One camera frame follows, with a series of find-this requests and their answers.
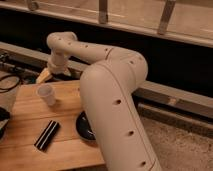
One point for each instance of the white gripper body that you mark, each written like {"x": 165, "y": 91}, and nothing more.
{"x": 57, "y": 63}

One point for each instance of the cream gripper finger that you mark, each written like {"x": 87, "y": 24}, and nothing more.
{"x": 67, "y": 72}
{"x": 45, "y": 75}

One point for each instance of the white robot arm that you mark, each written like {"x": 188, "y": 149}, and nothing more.
{"x": 106, "y": 88}

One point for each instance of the wooden board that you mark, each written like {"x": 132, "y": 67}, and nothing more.
{"x": 30, "y": 116}

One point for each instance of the black bowl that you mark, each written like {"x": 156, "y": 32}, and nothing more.
{"x": 83, "y": 127}

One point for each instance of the black object at left edge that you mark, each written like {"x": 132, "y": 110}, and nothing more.
{"x": 4, "y": 118}

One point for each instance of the black white striped box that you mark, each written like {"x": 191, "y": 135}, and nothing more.
{"x": 47, "y": 135}

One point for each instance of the metal bracket left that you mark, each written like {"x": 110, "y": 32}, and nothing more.
{"x": 32, "y": 5}

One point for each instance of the metal bracket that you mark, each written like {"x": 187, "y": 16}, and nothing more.
{"x": 32, "y": 5}
{"x": 166, "y": 15}
{"x": 103, "y": 11}

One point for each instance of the metal bracket middle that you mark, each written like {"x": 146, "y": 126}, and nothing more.
{"x": 103, "y": 11}

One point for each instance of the metal rail beam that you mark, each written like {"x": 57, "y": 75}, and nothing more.
{"x": 180, "y": 99}

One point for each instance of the metal bracket right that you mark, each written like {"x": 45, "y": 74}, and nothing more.
{"x": 166, "y": 15}

